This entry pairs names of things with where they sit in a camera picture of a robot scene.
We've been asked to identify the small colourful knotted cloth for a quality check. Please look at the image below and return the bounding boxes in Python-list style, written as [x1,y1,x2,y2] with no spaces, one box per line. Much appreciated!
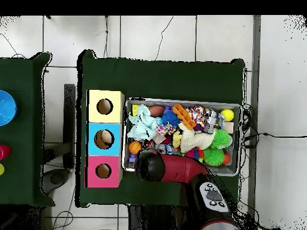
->
[155,122,177,136]

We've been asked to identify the wooden box with three holes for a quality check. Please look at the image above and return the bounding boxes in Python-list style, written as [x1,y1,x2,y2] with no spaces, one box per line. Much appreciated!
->
[85,89,125,188]

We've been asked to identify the mint green cloth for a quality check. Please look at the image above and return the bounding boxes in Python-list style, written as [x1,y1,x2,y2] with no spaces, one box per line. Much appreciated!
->
[126,104,159,141]

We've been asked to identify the blue spiky rubber ball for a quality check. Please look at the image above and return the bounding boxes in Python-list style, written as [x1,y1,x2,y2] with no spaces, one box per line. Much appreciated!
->
[161,110,181,127]

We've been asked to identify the orange mini basketball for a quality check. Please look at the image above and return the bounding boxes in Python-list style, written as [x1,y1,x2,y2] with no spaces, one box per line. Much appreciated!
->
[128,140,143,155]

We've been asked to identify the orange plastic compartment tray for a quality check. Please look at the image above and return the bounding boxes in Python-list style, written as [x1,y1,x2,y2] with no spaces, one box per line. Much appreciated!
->
[171,103,197,130]

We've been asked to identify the cream fluffy cloth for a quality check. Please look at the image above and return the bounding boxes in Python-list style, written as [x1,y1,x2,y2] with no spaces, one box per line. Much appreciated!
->
[178,122,215,154]

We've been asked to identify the large colourful patterned cloth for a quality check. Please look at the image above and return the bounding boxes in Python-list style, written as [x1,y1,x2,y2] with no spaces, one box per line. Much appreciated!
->
[188,105,207,128]

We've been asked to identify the dark green tablecloth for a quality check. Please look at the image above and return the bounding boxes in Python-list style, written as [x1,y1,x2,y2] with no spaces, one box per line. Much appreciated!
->
[0,52,55,207]
[76,49,246,208]

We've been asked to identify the silver toy robot figure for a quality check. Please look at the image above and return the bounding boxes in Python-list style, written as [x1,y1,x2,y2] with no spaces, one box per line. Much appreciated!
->
[204,108,218,134]

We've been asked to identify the green spiky rubber ball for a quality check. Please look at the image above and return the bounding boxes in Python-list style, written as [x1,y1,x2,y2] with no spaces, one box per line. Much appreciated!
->
[210,129,233,149]

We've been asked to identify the yellow ball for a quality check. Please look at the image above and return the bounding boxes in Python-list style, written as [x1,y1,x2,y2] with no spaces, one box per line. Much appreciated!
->
[220,108,235,122]

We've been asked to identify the blue bowl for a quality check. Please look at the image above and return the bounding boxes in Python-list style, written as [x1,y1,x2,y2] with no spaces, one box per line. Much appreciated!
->
[0,89,18,127]

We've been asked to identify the red cup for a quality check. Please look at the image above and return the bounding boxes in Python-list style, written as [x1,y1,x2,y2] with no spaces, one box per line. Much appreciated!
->
[0,144,12,161]

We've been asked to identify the wire mesh bin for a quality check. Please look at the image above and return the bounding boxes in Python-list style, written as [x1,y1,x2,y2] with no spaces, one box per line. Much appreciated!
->
[121,96,243,177]

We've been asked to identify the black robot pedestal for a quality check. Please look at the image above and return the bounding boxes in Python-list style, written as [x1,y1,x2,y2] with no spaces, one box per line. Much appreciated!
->
[128,204,200,230]

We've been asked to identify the black cable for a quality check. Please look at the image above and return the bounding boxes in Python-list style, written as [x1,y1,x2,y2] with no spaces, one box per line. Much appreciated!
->
[242,132,307,148]

